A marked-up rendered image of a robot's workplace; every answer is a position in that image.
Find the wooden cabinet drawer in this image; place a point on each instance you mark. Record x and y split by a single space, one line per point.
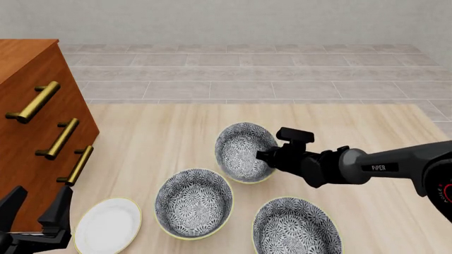
53 66
88 132
76 105

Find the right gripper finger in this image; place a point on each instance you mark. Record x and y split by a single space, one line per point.
265 156

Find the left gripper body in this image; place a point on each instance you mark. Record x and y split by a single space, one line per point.
31 243

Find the wooden cabinet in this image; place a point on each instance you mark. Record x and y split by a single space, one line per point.
24 61

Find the black white patterned bowl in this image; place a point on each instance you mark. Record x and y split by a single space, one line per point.
194 203
295 227
236 148

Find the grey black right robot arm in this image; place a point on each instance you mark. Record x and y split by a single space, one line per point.
381 165

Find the white plate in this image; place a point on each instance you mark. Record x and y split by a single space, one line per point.
106 227

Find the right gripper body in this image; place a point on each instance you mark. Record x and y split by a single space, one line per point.
289 158

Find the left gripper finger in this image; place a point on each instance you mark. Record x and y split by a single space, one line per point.
12 206
58 214

